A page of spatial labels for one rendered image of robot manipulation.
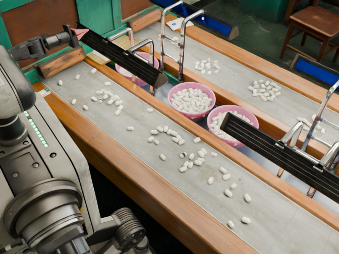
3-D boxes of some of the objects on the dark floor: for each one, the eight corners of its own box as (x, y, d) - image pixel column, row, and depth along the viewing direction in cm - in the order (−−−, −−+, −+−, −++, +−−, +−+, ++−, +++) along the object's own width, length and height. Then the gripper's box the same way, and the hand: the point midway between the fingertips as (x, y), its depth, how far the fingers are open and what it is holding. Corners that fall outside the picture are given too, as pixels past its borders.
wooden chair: (276, 58, 355) (303, -33, 290) (300, 43, 375) (331, -45, 310) (313, 79, 333) (351, -15, 267) (337, 62, 352) (379, -28, 287)
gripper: (63, 52, 153) (94, 41, 160) (55, 29, 148) (88, 18, 155) (58, 50, 159) (88, 39, 165) (50, 27, 153) (81, 17, 160)
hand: (86, 29), depth 160 cm, fingers closed
